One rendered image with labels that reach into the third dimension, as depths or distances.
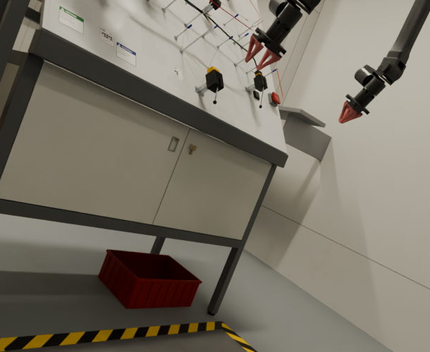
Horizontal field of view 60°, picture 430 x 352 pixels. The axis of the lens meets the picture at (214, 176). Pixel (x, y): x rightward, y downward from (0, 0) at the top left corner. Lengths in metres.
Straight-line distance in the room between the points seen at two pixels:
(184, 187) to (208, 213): 0.20
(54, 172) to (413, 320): 2.29
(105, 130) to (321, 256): 2.28
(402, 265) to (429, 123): 1.00
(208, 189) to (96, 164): 0.51
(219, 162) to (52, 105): 0.70
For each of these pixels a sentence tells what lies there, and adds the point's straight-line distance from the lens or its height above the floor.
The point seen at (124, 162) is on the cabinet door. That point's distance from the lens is 1.27.
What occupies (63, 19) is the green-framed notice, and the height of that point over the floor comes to 0.92.
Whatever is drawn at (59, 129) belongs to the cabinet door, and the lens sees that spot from 1.16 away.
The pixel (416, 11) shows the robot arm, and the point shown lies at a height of 1.47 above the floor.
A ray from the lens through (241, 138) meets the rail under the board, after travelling 1.52.
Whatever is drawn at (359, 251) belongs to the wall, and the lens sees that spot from 2.96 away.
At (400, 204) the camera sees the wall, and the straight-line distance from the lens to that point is 2.89.
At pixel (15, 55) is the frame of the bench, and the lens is 1.21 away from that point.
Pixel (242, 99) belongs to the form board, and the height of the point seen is 1.01.
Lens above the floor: 0.73
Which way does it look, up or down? 3 degrees down
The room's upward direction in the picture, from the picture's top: 22 degrees clockwise
